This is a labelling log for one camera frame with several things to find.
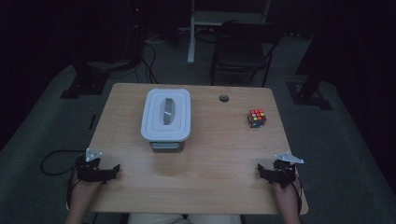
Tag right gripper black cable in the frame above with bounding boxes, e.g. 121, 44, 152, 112
279, 161, 304, 217

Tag person's right hand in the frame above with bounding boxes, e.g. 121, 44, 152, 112
272, 183, 302, 204

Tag white container lid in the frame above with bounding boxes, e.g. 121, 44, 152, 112
140, 88, 191, 143

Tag black stand base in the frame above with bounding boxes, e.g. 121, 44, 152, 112
60, 60, 110, 100
286, 0, 333, 111

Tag black floor cables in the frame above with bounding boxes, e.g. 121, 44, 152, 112
134, 40, 160, 85

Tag black looped floor cable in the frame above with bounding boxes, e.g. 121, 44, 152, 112
39, 149, 88, 176

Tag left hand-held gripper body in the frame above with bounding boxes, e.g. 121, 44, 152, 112
74, 147, 108, 184

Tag black folding chair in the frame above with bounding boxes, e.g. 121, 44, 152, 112
208, 20, 285, 88

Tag dark equipment tower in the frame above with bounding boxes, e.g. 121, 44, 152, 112
125, 0, 147, 62

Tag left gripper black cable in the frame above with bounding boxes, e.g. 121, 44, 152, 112
65, 164, 82, 216

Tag colourful puzzle cube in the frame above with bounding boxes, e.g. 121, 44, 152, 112
247, 108, 267, 129

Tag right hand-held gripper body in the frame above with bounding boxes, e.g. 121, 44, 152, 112
270, 151, 304, 189

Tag clear plastic storage box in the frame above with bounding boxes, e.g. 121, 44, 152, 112
148, 140, 187, 153

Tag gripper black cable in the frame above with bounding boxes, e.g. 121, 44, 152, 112
279, 161, 304, 217
65, 164, 82, 216

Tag person's left hand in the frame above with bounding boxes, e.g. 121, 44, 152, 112
69, 180, 102, 203

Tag white desk frame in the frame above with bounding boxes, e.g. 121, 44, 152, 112
186, 0, 272, 65

